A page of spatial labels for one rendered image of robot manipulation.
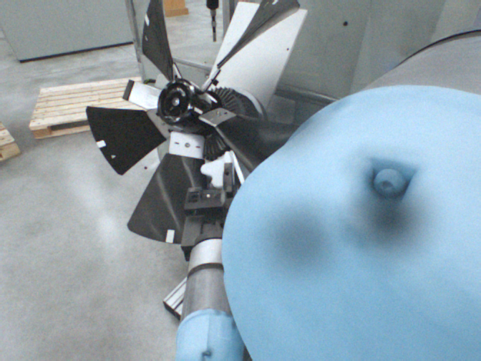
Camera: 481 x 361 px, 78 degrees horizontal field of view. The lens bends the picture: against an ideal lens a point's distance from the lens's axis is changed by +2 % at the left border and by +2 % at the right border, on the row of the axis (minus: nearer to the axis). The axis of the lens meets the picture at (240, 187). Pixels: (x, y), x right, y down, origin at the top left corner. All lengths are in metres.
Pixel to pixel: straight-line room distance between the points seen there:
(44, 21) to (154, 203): 5.43
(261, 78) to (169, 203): 0.50
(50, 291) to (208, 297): 1.76
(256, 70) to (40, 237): 1.86
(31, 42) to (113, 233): 4.39
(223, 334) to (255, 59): 0.87
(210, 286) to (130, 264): 1.64
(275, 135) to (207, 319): 0.46
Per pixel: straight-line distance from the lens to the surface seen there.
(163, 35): 0.92
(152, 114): 0.88
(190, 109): 0.74
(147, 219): 0.80
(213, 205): 0.46
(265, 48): 1.05
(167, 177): 0.79
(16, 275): 2.27
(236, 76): 1.06
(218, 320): 0.35
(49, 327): 1.95
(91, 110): 1.02
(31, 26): 6.07
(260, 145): 0.66
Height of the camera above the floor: 1.53
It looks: 40 degrees down
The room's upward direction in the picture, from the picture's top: straight up
